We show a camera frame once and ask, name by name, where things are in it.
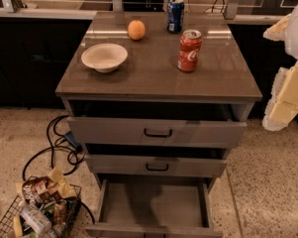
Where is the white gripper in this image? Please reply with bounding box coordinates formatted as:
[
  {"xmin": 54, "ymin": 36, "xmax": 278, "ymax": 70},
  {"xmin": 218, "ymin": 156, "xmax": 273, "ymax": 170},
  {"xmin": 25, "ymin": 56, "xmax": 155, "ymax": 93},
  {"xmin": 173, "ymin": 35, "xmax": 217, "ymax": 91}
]
[{"xmin": 262, "ymin": 5, "xmax": 298, "ymax": 131}]

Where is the red coke can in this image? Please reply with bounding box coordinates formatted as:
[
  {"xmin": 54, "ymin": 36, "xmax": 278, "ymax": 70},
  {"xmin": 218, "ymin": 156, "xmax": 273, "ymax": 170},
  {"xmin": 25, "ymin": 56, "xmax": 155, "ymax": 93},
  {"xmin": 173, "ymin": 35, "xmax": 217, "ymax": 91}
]
[{"xmin": 177, "ymin": 29, "xmax": 202, "ymax": 72}]

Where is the blue pepsi can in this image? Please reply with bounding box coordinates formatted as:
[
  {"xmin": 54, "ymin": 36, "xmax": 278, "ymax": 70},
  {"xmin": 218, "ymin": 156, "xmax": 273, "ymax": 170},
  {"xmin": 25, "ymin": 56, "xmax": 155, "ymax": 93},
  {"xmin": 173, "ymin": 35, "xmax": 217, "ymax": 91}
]
[{"xmin": 166, "ymin": 0, "xmax": 184, "ymax": 34}]

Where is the white paper bowl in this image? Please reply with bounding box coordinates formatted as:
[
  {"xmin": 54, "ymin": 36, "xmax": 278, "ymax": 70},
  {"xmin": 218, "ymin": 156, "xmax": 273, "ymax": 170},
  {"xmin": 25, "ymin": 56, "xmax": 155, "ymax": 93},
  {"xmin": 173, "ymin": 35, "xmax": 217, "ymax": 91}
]
[{"xmin": 81, "ymin": 44, "xmax": 128, "ymax": 73}]

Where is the grey drawer cabinet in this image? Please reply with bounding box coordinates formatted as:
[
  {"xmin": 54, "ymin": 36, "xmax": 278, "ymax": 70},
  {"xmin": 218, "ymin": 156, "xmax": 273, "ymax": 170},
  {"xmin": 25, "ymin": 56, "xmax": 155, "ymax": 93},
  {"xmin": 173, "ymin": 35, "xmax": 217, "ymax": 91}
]
[{"xmin": 54, "ymin": 11, "xmax": 263, "ymax": 238}]

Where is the middle drawer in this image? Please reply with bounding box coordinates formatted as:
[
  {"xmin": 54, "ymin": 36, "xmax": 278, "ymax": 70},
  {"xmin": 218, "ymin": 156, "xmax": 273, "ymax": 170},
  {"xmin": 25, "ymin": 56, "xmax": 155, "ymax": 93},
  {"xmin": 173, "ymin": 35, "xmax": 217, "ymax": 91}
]
[{"xmin": 86, "ymin": 155, "xmax": 227, "ymax": 178}]

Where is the orange fruit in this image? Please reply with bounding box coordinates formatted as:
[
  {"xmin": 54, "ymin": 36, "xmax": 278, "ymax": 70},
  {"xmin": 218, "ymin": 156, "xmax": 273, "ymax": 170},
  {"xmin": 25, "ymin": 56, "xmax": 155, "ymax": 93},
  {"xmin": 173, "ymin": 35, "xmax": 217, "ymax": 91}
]
[{"xmin": 128, "ymin": 20, "xmax": 146, "ymax": 41}]

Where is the top drawer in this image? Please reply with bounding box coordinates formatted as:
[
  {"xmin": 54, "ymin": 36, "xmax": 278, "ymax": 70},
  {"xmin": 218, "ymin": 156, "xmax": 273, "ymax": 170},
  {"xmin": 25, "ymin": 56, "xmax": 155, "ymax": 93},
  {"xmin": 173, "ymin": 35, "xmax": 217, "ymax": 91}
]
[{"xmin": 68, "ymin": 117, "xmax": 247, "ymax": 149}]

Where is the open bottom drawer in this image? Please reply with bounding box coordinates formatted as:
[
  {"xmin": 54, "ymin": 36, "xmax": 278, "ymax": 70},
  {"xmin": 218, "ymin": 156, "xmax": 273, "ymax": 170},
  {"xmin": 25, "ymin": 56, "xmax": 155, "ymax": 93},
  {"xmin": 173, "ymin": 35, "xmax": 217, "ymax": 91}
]
[{"xmin": 85, "ymin": 177, "xmax": 223, "ymax": 238}]

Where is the brown snack bag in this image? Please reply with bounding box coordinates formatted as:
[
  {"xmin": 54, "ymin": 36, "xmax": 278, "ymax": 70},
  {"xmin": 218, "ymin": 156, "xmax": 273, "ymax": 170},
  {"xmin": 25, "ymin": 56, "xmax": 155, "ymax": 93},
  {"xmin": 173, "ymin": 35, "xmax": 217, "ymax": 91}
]
[{"xmin": 16, "ymin": 167, "xmax": 77, "ymax": 205}]

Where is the clear plastic bottle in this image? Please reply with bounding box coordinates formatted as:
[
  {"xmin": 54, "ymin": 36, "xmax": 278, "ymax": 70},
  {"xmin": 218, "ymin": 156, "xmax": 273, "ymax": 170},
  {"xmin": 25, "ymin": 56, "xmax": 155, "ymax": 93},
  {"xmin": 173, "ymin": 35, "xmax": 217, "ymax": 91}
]
[{"xmin": 21, "ymin": 204, "xmax": 51, "ymax": 236}]

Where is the yellow sponge in basket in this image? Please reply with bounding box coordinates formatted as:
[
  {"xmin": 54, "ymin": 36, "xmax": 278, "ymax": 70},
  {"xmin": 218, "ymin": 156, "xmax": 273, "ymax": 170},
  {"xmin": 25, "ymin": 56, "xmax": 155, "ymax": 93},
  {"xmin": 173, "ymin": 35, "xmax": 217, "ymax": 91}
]
[{"xmin": 13, "ymin": 215, "xmax": 23, "ymax": 238}]

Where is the black floor cable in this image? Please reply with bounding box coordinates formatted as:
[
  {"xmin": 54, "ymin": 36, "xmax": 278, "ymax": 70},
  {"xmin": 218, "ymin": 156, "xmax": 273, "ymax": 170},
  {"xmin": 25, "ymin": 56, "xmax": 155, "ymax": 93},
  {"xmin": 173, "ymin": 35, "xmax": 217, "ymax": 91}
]
[{"xmin": 21, "ymin": 114, "xmax": 96, "ymax": 224}]

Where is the wire basket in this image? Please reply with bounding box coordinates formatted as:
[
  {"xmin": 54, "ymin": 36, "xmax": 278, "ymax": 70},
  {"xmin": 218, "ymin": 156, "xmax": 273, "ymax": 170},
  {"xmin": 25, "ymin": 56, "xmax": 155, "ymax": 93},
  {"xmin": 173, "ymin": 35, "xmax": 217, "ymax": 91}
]
[{"xmin": 0, "ymin": 184, "xmax": 81, "ymax": 238}]

